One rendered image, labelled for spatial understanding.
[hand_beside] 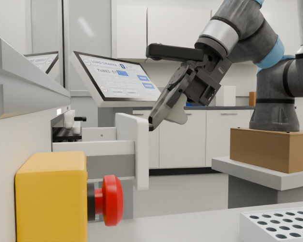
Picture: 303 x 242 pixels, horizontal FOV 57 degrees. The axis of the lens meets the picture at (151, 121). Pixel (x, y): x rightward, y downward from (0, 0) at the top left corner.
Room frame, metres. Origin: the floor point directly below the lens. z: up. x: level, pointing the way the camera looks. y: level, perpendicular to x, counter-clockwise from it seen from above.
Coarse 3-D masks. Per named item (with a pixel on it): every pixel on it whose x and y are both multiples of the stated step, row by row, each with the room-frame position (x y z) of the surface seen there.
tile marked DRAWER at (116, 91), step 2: (110, 88) 1.33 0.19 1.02; (112, 88) 1.34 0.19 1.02; (114, 88) 1.36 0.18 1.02; (116, 88) 1.37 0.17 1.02; (118, 88) 1.38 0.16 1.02; (112, 90) 1.33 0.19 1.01; (114, 90) 1.34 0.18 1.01; (116, 90) 1.36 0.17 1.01; (118, 90) 1.37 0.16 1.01; (120, 90) 1.38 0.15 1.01; (122, 90) 1.39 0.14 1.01; (112, 92) 1.32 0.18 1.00; (114, 92) 1.33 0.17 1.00; (116, 92) 1.34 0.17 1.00; (118, 92) 1.36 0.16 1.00; (120, 92) 1.37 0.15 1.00; (122, 92) 1.38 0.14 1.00; (124, 92) 1.39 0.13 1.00; (114, 94) 1.32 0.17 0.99; (116, 94) 1.33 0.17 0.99; (118, 94) 1.34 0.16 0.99; (120, 94) 1.36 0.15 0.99; (122, 94) 1.37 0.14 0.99; (124, 94) 1.38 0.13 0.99
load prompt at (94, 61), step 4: (92, 60) 1.40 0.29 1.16; (96, 60) 1.42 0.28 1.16; (100, 60) 1.45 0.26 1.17; (104, 60) 1.48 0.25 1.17; (92, 64) 1.37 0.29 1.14; (96, 64) 1.40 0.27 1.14; (100, 64) 1.42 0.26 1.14; (104, 64) 1.45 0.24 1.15; (108, 64) 1.48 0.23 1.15; (112, 64) 1.51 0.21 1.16; (116, 64) 1.54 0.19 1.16; (120, 64) 1.57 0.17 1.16; (124, 64) 1.61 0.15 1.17; (116, 68) 1.51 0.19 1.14; (120, 68) 1.54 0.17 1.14; (124, 68) 1.57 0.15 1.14; (128, 68) 1.61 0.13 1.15
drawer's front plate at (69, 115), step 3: (69, 111) 0.79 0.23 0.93; (72, 111) 0.79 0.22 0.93; (66, 114) 0.69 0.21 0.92; (69, 114) 0.70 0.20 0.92; (72, 114) 0.71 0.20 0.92; (66, 117) 0.69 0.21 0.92; (69, 117) 0.69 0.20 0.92; (72, 117) 0.71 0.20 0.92; (66, 120) 0.69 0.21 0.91; (69, 120) 0.69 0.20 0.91; (72, 120) 0.71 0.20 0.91; (72, 123) 0.70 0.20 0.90; (72, 126) 0.70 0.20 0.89
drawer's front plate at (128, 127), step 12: (120, 120) 0.60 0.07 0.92; (132, 120) 0.46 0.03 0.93; (144, 120) 0.42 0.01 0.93; (120, 132) 0.60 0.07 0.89; (132, 132) 0.46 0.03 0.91; (144, 132) 0.42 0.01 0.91; (144, 144) 0.42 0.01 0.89; (144, 156) 0.42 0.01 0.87; (144, 168) 0.42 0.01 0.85; (132, 180) 0.46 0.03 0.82; (144, 180) 0.42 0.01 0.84
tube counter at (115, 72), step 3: (111, 69) 1.47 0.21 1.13; (114, 72) 1.47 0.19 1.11; (117, 72) 1.49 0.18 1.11; (120, 72) 1.51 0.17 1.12; (123, 72) 1.53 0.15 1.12; (126, 72) 1.56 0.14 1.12; (129, 72) 1.58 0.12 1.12; (132, 72) 1.61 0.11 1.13; (120, 75) 1.48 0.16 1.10; (123, 75) 1.51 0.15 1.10; (126, 75) 1.53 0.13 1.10; (129, 75) 1.56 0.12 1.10; (132, 75) 1.58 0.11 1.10
